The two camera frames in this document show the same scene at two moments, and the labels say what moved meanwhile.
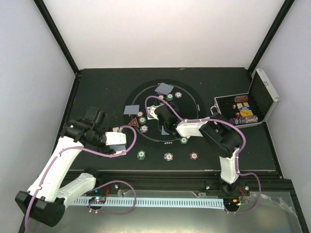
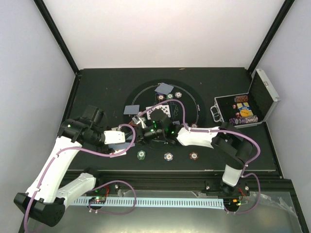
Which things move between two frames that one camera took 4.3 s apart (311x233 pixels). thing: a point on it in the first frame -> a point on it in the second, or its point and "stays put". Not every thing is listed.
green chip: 170,97 stays put
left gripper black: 106,150 stays put
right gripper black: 171,111 -> 140,134
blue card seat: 131,109 stays put
